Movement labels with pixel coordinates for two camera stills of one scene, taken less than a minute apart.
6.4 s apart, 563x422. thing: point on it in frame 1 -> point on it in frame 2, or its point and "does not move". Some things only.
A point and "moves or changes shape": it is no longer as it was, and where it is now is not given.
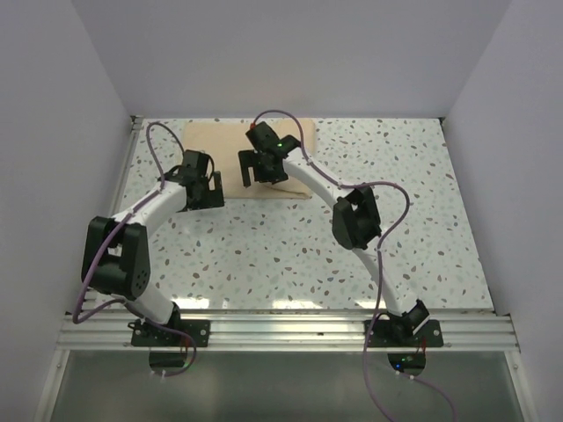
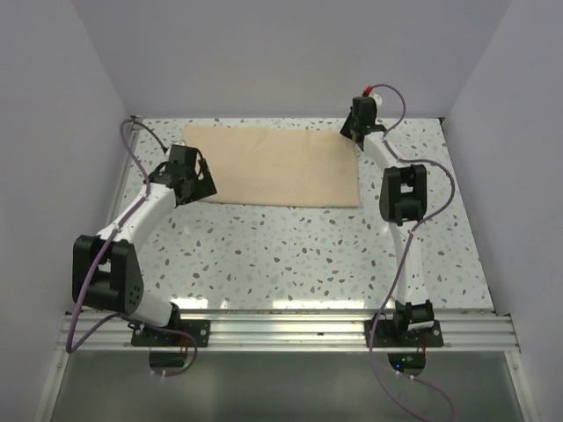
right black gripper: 249,157 -> 344,130
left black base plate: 144,334 does not move
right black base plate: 385,335 does not move
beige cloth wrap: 222,141 moves or changes shape
